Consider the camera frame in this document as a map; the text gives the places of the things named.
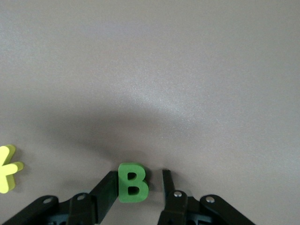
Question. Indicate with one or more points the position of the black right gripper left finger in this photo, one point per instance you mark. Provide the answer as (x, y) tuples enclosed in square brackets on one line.
[(103, 194)]

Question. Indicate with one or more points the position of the yellow foam letter k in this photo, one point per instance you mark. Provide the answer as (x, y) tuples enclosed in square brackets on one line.
[(7, 168)]

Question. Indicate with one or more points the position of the green foam capital letter B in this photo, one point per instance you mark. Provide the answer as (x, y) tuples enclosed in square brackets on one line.
[(133, 182)]

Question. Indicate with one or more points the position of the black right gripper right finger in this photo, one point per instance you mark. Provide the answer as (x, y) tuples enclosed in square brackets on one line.
[(171, 194)]

